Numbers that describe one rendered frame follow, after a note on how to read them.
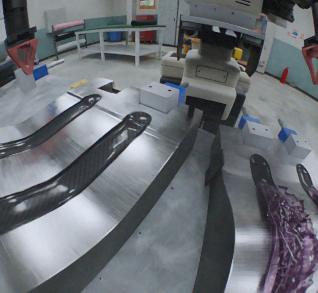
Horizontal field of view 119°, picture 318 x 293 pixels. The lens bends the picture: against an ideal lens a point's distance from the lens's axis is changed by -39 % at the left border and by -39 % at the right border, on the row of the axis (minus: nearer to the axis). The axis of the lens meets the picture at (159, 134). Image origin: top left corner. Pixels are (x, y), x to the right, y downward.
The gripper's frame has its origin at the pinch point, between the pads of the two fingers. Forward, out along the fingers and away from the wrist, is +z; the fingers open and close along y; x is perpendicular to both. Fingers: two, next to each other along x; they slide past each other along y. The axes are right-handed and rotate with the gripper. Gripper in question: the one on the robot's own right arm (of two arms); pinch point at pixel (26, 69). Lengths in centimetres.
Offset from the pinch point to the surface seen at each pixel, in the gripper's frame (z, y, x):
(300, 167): 10, 58, 16
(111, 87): 7.9, 15.5, 13.1
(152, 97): 4.5, 28.9, 9.6
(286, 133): 9, 54, 23
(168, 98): 3.8, 31.4, 9.6
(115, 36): 76, -520, 514
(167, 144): 6.7, 34.6, 4.3
